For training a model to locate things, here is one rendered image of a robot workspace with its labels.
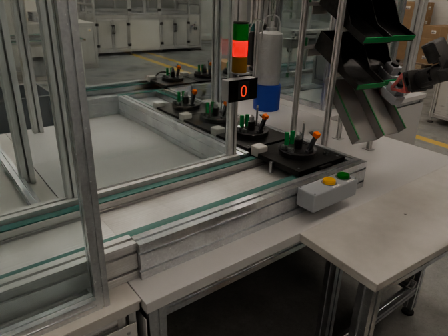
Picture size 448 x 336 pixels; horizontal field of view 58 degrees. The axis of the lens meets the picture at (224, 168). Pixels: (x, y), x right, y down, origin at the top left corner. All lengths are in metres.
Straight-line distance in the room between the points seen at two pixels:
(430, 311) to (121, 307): 1.83
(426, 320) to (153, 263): 1.69
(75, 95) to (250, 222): 0.63
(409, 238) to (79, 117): 0.96
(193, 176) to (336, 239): 0.48
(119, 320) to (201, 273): 0.22
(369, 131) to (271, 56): 0.87
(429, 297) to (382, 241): 1.33
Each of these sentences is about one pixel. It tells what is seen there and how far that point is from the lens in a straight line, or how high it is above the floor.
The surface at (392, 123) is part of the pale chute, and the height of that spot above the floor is 1.02.
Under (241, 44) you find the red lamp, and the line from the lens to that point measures 1.33.
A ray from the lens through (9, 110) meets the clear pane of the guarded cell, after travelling 0.75.
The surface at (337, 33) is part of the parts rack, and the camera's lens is 1.57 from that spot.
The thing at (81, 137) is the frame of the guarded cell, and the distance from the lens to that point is 0.78.
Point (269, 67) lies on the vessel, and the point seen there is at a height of 1.12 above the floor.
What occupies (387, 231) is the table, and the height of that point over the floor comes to 0.86.
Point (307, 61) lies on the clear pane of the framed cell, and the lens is 2.58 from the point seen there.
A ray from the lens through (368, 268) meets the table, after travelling 1.14.
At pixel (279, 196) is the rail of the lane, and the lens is 1.22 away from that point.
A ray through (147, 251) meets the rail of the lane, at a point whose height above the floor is 0.93.
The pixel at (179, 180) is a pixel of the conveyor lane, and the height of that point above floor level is 0.95.
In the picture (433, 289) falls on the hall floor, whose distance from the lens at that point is 2.65.
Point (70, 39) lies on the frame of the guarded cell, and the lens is 0.75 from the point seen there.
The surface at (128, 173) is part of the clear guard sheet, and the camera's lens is 1.27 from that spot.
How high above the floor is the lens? 1.51
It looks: 24 degrees down
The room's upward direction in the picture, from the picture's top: 1 degrees clockwise
